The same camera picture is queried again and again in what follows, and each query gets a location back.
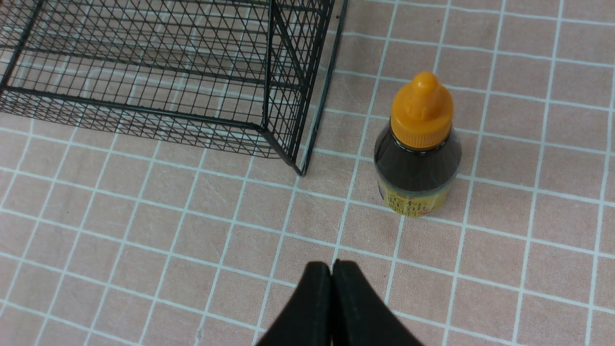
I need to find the yellow-capped dark seasoning bottle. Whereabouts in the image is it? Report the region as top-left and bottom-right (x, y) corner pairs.
(373, 72), (463, 217)

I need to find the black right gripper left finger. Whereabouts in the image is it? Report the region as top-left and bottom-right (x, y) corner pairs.
(257, 261), (332, 346)

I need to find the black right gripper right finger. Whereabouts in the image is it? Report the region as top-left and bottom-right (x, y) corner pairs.
(332, 259), (422, 346)

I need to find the black wire mesh shelf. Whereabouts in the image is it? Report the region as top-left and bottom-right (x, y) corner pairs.
(1, 0), (349, 176)

